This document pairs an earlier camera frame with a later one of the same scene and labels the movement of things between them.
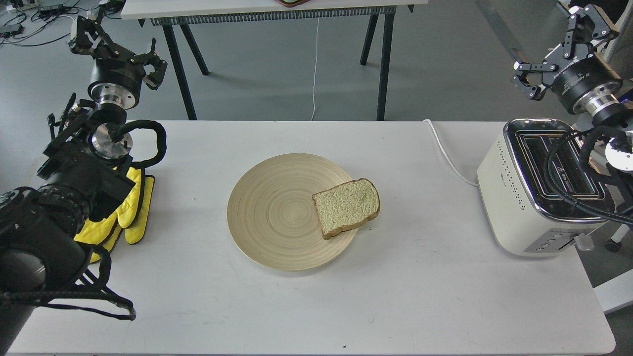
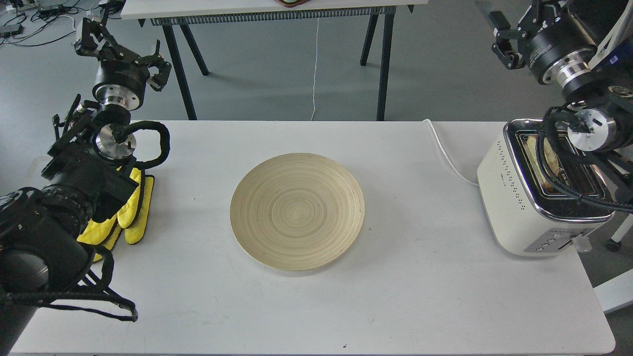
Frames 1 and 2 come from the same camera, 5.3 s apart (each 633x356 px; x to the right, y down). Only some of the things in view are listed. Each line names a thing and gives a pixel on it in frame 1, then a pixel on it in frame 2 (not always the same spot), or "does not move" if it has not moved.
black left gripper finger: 81,44 does not move
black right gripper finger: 535,92 → 504,34
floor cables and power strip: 35,22 does not move
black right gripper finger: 603,32 → 541,13
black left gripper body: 117,76 does not move
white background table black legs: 187,13 does not move
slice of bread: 346,205 → 531,144
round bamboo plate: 272,216 does not move
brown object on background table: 292,3 does not move
